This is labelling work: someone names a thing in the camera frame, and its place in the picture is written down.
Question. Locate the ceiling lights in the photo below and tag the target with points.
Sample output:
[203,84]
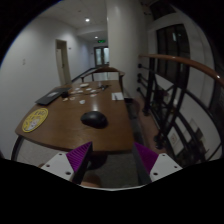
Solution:
[87,20]

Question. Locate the green exit sign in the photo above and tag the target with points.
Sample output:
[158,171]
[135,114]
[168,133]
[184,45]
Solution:
[101,41]

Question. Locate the dark framed window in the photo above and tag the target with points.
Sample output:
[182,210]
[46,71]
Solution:
[173,53]

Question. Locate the black computer mouse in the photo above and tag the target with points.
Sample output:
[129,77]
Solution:
[94,119]

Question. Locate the small white disc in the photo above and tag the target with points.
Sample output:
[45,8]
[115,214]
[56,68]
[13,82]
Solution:
[93,95]
[88,89]
[93,91]

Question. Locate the black railing with wooden handrail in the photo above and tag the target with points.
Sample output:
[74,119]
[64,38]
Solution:
[186,61]

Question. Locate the round yellow mouse pad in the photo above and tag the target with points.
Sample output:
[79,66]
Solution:
[35,120]

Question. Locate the glass double door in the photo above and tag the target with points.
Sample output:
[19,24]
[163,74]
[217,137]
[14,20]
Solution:
[101,56]

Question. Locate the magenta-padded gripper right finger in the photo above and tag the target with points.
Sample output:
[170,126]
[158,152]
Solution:
[163,165]

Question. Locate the black flat folder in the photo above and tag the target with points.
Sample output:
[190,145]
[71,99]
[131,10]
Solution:
[51,96]

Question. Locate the small white flat box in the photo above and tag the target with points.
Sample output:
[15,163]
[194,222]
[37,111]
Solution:
[84,85]

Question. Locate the wooden armchair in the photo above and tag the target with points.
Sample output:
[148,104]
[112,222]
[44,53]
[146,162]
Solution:
[103,70]

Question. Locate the white notepad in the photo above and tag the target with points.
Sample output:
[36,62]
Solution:
[117,96]

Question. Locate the beige door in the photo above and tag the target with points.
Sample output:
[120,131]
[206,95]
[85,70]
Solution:
[62,63]

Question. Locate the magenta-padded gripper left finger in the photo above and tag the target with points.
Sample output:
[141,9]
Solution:
[58,164]

